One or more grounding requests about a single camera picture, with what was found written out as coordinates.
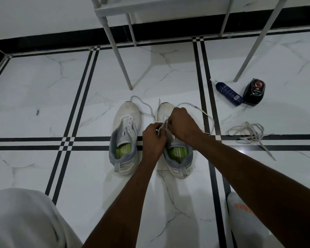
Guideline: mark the person's right hand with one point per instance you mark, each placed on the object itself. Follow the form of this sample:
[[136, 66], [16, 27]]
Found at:
[[184, 125]]

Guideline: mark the person's left hand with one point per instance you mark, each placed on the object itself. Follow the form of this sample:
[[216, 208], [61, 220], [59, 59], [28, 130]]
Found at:
[[152, 144]]

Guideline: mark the white shoelace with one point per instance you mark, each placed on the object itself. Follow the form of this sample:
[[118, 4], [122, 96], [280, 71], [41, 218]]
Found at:
[[250, 130], [144, 103]]

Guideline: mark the person's right forearm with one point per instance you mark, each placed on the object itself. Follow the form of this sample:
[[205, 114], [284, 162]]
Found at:
[[268, 191]]

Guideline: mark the person's left forearm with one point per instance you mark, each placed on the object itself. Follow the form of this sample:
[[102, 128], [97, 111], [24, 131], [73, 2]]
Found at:
[[124, 209]]

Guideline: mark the black shoe polish container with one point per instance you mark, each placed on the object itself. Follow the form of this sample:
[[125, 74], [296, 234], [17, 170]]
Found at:
[[253, 92]]

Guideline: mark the grey metal shelf rack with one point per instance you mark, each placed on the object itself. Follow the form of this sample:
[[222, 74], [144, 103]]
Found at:
[[118, 49]]

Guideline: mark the dark blue spray bottle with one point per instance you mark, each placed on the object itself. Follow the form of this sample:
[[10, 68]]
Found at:
[[230, 94]]

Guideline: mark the white sock with orange print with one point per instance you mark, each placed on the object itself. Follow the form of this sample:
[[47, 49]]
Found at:
[[245, 224]]

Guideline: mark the white shorts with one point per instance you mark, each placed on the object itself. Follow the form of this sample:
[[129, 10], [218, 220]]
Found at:
[[25, 219]]

